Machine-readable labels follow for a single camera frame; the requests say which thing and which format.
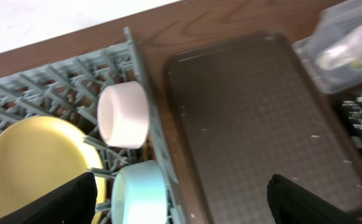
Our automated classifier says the pink bowl with rice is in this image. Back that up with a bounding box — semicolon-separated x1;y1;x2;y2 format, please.
97;81;150;149

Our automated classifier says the white napkin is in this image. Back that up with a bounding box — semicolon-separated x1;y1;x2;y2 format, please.
315;25;362;70

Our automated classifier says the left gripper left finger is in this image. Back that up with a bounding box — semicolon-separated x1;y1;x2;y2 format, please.
0;172;98;224

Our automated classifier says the dark brown serving tray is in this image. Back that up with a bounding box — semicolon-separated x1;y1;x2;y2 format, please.
165;30;362;223

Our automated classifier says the yellow plate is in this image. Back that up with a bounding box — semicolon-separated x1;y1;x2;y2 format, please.
0;116;103;218

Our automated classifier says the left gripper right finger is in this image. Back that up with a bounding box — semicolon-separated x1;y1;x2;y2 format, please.
267;174;362;224

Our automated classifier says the light blue bowl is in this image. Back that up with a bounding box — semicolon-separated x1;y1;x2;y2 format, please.
111;160;167;224

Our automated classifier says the grey dishwasher rack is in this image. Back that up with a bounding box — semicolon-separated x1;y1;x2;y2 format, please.
0;27;187;223

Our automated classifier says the clear plastic bin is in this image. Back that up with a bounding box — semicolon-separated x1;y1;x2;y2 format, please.
292;0;362;94

